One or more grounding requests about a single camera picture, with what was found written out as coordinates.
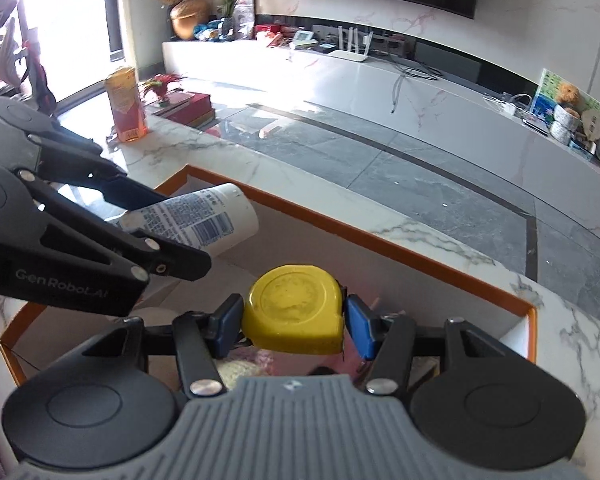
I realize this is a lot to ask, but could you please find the white lotion tube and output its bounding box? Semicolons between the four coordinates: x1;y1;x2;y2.
110;183;259;257

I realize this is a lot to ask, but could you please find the yellow tape measure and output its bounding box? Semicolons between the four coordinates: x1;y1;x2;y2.
242;264;344;356

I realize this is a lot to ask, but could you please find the orange cardboard storage box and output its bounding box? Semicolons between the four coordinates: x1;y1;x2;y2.
0;162;539;386

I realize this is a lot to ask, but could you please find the orange juice bottle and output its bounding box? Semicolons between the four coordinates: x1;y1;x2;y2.
104;67;147;143

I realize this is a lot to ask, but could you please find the stack of red books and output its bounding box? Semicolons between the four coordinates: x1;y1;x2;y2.
145;90;215;128

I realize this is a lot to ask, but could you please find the white marble TV cabinet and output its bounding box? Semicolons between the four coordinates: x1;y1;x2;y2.
162;41;600;238

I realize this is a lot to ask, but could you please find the brown round vase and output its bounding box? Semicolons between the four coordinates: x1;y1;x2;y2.
170;0;210;40

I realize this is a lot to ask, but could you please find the white wifi router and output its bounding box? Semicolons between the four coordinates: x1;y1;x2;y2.
328;26;374;63

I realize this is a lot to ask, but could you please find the brown teddy bear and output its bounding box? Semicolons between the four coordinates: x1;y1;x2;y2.
555;81;580;110

